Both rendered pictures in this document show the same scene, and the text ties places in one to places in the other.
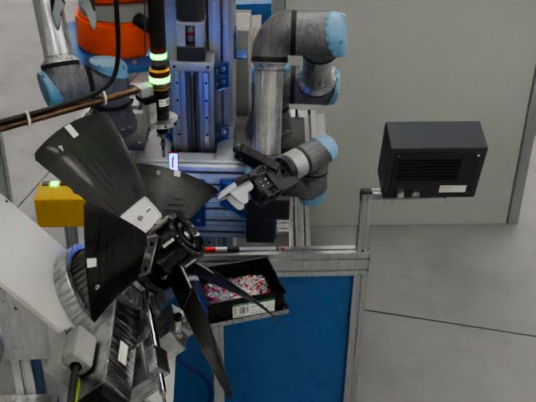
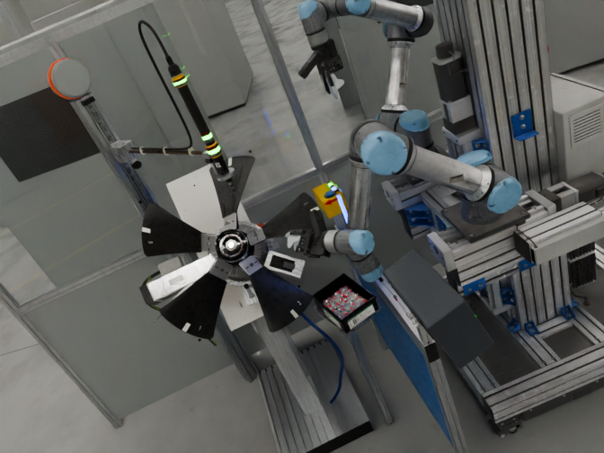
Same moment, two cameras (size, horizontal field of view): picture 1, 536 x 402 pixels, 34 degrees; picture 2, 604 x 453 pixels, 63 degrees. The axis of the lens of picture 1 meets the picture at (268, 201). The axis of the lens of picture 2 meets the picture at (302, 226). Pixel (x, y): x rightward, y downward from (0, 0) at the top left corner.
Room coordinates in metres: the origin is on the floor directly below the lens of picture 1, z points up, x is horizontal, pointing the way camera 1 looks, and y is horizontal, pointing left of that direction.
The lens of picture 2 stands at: (1.87, -1.40, 2.10)
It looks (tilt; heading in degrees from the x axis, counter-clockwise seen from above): 30 degrees down; 89
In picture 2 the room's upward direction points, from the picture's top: 23 degrees counter-clockwise
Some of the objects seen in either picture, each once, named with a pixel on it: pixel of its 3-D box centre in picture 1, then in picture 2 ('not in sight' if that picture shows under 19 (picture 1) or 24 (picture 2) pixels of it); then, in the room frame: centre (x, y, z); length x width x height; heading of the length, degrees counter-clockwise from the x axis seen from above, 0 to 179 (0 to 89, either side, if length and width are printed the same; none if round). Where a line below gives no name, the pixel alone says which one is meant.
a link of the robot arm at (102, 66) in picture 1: (107, 80); (414, 128); (2.50, 0.50, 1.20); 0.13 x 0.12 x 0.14; 115
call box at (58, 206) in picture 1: (68, 205); (330, 199); (2.06, 0.55, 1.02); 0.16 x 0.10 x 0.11; 94
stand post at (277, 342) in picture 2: not in sight; (286, 359); (1.58, 0.33, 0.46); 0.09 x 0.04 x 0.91; 4
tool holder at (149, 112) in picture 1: (156, 103); (218, 164); (1.71, 0.24, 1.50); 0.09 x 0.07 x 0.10; 129
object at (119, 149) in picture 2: not in sight; (124, 151); (1.33, 0.72, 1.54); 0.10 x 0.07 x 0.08; 129
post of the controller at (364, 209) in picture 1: (364, 220); (420, 319); (2.11, -0.27, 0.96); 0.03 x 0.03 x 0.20; 4
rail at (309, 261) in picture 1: (213, 262); (377, 279); (2.08, 0.16, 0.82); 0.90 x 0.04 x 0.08; 94
